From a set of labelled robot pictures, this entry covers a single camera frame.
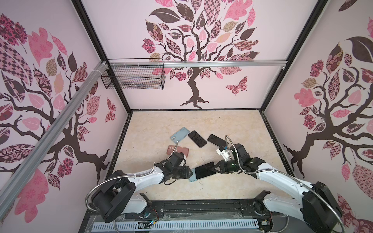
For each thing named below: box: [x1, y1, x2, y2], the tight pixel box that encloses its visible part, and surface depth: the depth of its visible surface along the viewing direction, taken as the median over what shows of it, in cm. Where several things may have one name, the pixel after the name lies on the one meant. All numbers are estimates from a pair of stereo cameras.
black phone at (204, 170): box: [194, 161, 217, 180], surface depth 85 cm
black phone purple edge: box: [187, 130, 208, 149], surface depth 103 cm
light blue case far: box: [170, 127, 190, 144], surface depth 107 cm
